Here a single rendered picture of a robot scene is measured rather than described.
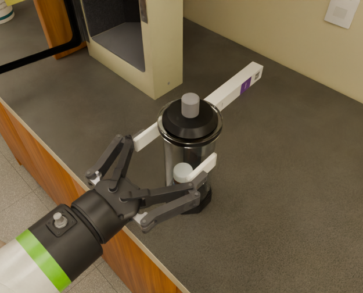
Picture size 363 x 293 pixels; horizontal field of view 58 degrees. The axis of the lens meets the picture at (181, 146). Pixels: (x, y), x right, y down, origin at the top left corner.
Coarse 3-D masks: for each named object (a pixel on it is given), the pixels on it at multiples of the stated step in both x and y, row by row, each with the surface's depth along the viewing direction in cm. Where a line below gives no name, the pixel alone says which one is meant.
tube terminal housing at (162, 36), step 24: (168, 0) 75; (120, 24) 104; (144, 24) 76; (168, 24) 79; (96, 48) 100; (144, 48) 81; (168, 48) 83; (120, 72) 97; (144, 72) 87; (168, 72) 89
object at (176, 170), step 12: (216, 108) 55; (168, 132) 51; (216, 132) 51; (168, 144) 54; (168, 156) 56; (180, 156) 54; (192, 156) 54; (204, 156) 55; (168, 168) 59; (180, 168) 56; (192, 168) 56; (168, 180) 62; (180, 180) 59; (204, 192) 64
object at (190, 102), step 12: (192, 96) 50; (168, 108) 53; (180, 108) 53; (192, 108) 50; (204, 108) 53; (168, 120) 51; (180, 120) 51; (192, 120) 51; (204, 120) 51; (216, 120) 52; (180, 132) 50; (192, 132) 50; (204, 132) 51
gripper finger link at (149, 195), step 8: (176, 184) 49; (184, 184) 49; (192, 184) 49; (128, 192) 47; (136, 192) 48; (144, 192) 48; (152, 192) 48; (160, 192) 48; (168, 192) 48; (176, 192) 49; (184, 192) 49; (128, 200) 47; (144, 200) 50; (152, 200) 49; (160, 200) 49; (168, 200) 50
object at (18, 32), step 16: (0, 0) 80; (16, 0) 82; (32, 0) 84; (48, 0) 87; (0, 16) 82; (16, 16) 84; (32, 16) 87; (48, 16) 89; (64, 16) 92; (0, 32) 84; (16, 32) 87; (32, 32) 89; (48, 32) 92; (64, 32) 95; (0, 48) 87; (16, 48) 89; (32, 48) 92; (48, 48) 95; (0, 64) 89
